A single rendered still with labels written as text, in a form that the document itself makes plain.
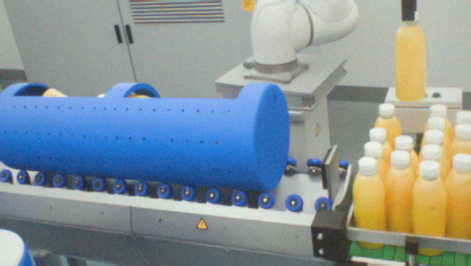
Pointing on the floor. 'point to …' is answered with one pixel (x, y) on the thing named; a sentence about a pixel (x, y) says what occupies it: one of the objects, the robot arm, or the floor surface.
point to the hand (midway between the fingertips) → (409, 3)
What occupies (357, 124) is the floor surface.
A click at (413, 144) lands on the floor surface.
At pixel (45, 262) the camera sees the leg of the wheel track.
